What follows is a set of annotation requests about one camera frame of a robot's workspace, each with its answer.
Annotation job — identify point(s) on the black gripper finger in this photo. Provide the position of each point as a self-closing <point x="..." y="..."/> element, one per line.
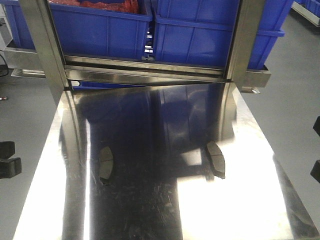
<point x="10" y="168"/>

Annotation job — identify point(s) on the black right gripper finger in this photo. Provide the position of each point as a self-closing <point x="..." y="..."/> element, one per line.
<point x="316" y="126"/>
<point x="315" y="172"/>

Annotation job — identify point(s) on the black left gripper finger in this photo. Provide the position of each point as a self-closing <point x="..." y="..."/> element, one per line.
<point x="7" y="149"/>

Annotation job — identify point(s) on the dark grey brake pad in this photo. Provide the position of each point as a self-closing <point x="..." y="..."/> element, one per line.
<point x="216" y="159"/>
<point x="106" y="163"/>

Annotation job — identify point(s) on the blue plastic bin left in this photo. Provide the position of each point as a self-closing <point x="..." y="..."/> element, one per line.
<point x="87" y="28"/>

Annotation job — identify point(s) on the blue plastic bin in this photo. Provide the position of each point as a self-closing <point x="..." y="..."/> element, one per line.
<point x="199" y="32"/>
<point x="87" y="28"/>

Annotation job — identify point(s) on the blue plastic bin right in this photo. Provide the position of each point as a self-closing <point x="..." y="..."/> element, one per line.
<point x="199" y="32"/>

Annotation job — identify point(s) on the red bubble wrap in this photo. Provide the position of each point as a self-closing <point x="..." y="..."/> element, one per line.
<point x="107" y="5"/>

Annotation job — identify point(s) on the stainless steel rack frame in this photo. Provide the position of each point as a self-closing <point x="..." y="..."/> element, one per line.
<point x="62" y="71"/>

